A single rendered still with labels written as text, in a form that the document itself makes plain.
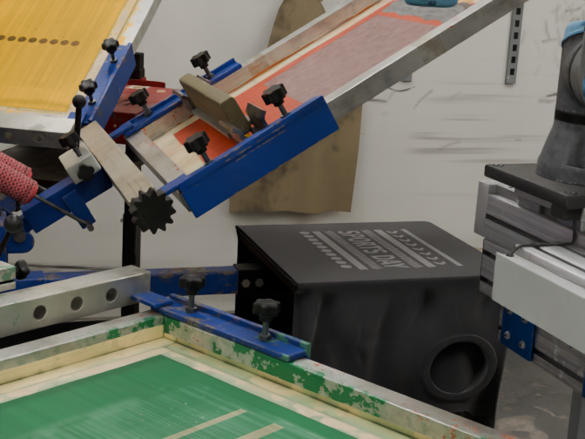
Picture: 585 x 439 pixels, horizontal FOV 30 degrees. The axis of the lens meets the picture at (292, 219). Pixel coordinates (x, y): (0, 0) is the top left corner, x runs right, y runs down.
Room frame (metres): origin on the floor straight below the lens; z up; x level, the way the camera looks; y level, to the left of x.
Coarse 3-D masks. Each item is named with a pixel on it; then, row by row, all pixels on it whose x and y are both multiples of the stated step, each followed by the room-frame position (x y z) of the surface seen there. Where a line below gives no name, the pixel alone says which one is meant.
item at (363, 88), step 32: (352, 0) 2.52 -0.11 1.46; (512, 0) 2.03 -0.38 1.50; (320, 32) 2.49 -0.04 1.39; (448, 32) 1.99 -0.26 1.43; (256, 64) 2.45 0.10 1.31; (384, 64) 1.97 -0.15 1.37; (416, 64) 1.97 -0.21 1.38; (352, 96) 1.93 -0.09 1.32; (160, 128) 2.38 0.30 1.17; (160, 160) 2.08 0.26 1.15
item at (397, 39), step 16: (400, 32) 2.23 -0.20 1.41; (416, 32) 2.18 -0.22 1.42; (368, 48) 2.24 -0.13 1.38; (384, 48) 2.18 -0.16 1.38; (400, 48) 2.13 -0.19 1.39; (352, 64) 2.18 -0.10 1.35; (368, 64) 2.13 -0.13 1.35; (320, 80) 2.19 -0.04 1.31; (336, 80) 2.14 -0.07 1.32; (288, 96) 2.19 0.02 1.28; (304, 96) 2.14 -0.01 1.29; (272, 112) 2.14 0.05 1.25; (224, 144) 2.10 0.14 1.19
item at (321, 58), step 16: (368, 16) 2.47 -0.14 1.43; (384, 16) 2.40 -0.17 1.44; (400, 16) 2.34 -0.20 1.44; (352, 32) 2.41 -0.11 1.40; (368, 32) 2.34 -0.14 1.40; (384, 32) 2.29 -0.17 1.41; (320, 48) 2.41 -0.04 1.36; (336, 48) 2.35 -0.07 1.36; (352, 48) 2.29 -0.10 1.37; (288, 64) 2.41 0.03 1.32; (304, 64) 2.35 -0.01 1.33; (320, 64) 2.29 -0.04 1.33; (336, 64) 2.24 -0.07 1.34; (272, 80) 2.35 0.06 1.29; (288, 80) 2.30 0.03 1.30; (304, 80) 2.24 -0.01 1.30; (240, 96) 2.36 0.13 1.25; (256, 96) 2.30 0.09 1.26; (192, 128) 2.31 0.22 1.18; (208, 128) 2.25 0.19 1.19; (208, 144) 2.15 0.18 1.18
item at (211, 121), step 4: (196, 108) 2.28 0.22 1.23; (196, 112) 2.25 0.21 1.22; (200, 112) 2.24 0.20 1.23; (204, 112) 2.22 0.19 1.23; (200, 116) 2.21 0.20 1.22; (204, 116) 2.20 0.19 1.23; (208, 116) 2.18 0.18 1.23; (204, 120) 2.20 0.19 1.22; (208, 120) 2.16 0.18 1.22; (212, 120) 2.14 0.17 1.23; (216, 120) 2.13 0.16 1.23; (248, 120) 2.02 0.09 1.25; (208, 124) 2.16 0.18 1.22; (212, 124) 2.12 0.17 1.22; (216, 124) 2.11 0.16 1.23; (216, 128) 2.09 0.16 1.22; (220, 128) 2.07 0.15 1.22; (224, 128) 2.06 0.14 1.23; (220, 132) 2.07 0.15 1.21; (224, 132) 2.03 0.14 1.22; (228, 132) 2.02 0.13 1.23; (228, 136) 2.01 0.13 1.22
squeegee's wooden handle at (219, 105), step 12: (192, 84) 2.20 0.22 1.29; (204, 84) 2.15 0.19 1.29; (192, 96) 2.24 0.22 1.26; (204, 96) 2.10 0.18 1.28; (216, 96) 2.03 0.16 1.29; (228, 96) 1.99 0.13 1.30; (204, 108) 2.19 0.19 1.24; (216, 108) 2.04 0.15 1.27; (228, 108) 1.98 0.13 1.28; (228, 120) 1.99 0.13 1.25; (240, 120) 1.98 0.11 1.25
